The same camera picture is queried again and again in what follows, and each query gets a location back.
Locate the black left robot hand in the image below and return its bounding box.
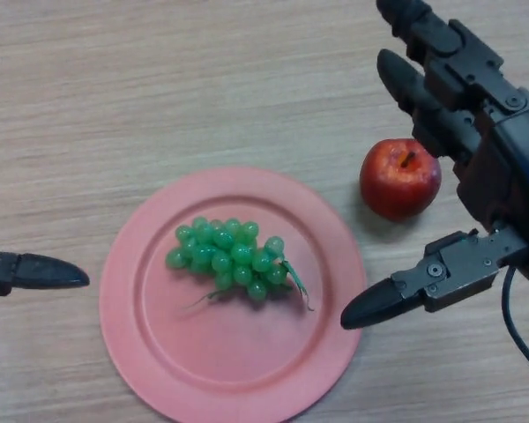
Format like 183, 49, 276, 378
0, 33, 91, 296

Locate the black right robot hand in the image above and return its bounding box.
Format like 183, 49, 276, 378
339, 0, 529, 330

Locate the green grapes bunch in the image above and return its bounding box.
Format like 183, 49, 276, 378
165, 215, 316, 313

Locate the pink round plate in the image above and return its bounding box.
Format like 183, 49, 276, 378
99, 166, 368, 412

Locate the red apple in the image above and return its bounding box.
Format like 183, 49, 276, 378
359, 138, 443, 221

